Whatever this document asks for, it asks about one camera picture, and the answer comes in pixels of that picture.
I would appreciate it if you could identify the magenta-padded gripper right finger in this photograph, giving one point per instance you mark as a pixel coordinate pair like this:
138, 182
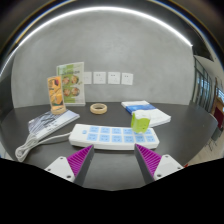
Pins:
166, 164

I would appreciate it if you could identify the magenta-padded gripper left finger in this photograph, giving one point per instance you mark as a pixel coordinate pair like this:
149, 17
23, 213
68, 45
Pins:
58, 166

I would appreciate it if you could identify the green and white charger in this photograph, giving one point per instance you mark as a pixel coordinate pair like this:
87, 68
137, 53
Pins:
140, 122

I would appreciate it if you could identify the white book with blue band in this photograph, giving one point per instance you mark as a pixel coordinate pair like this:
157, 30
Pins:
156, 116

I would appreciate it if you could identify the white power strip blue sockets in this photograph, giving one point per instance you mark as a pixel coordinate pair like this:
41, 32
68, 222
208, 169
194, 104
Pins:
100, 136

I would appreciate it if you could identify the beige tape roll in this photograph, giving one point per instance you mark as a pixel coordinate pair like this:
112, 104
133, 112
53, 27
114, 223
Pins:
93, 110

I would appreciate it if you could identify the small orange sign wooden base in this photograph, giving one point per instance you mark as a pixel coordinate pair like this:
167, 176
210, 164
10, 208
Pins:
55, 93

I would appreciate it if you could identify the acrylic stand with green menu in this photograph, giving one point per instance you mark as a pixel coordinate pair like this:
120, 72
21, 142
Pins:
75, 83

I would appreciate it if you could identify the black-framed glass partition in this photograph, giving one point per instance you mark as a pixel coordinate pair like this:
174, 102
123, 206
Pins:
203, 86

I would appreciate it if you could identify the ceiling light strip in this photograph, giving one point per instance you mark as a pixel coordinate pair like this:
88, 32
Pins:
100, 8

